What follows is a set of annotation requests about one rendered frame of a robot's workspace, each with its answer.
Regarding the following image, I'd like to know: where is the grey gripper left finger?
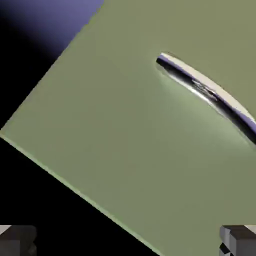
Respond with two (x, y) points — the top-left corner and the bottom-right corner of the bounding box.
(0, 224), (38, 256)

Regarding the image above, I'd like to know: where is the green drawer front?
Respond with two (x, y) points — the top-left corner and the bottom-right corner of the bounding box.
(0, 0), (256, 256)

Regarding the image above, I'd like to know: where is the curved shiny metal handle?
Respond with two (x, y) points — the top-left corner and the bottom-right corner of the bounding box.
(155, 52), (256, 146)

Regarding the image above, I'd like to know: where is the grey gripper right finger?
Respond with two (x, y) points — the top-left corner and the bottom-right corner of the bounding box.
(218, 224), (256, 256)

